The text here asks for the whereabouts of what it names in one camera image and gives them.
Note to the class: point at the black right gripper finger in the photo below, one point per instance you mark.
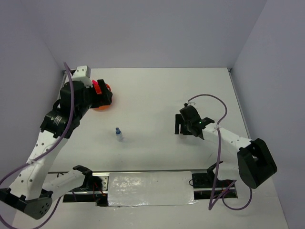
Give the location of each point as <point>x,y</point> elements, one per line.
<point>178,124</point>
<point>183,130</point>

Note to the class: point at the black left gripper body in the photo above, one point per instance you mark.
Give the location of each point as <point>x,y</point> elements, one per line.
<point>92,100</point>

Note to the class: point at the reflective silver front panel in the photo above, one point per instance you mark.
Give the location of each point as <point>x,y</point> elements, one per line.
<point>150,189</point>

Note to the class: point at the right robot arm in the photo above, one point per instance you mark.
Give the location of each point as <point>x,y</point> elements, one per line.
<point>236,157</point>

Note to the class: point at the orange round divided container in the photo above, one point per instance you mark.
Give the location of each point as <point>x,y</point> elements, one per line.
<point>100,108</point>

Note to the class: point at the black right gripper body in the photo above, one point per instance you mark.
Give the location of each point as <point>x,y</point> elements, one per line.
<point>186,122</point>

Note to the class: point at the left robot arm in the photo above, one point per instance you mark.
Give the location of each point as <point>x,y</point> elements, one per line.
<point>29,193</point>

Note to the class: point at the small blue-capped glue bottle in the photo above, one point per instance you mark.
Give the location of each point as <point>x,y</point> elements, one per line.
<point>118,134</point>

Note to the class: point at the white eraser red label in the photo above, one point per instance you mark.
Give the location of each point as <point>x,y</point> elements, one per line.
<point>183,136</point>

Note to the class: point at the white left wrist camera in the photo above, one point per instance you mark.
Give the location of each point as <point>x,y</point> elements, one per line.
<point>83,74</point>

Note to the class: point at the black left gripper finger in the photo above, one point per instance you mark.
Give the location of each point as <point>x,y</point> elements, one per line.
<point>105,100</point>
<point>103,88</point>

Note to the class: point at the black highlighter pink cap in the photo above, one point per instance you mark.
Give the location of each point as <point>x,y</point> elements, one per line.
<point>96,87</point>

